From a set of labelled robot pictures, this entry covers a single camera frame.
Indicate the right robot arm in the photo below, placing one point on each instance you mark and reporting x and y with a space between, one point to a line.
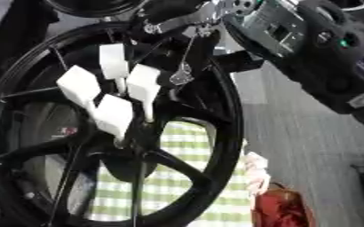
319 56

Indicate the black round tire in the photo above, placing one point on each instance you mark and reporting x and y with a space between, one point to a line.
94 7

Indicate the black spoked wheel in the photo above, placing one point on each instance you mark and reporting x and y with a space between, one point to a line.
222 124

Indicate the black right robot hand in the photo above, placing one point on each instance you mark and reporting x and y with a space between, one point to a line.
172 13

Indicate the black round rim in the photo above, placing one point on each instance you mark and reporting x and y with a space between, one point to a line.
358 4

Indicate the white pink plastic bag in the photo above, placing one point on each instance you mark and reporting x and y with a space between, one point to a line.
256 174

